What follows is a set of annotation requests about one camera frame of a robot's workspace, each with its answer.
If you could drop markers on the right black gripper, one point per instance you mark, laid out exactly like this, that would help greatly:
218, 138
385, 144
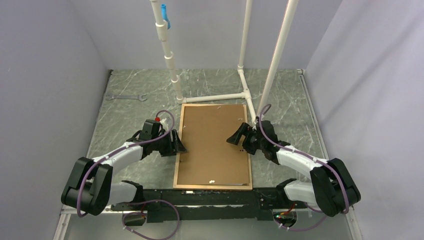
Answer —
243, 130

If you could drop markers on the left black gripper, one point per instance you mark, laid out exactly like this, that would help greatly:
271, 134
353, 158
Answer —
173, 147

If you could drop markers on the brown backing board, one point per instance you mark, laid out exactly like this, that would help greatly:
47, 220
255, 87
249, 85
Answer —
215, 145

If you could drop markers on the wooden picture frame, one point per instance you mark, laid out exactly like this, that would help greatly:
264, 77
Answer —
179, 159

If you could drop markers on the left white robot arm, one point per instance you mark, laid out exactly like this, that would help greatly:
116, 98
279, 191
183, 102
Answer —
89, 188

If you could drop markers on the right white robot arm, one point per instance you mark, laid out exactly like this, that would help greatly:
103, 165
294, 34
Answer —
330, 187

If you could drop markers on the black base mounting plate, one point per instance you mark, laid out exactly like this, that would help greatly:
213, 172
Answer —
259, 203

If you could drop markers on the grey metal wrench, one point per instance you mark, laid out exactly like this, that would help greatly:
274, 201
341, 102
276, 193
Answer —
139, 97

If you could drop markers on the blue nozzle on pipe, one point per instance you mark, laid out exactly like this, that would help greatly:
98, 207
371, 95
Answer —
165, 15

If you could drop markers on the aluminium rail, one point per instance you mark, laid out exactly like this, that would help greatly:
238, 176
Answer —
304, 224

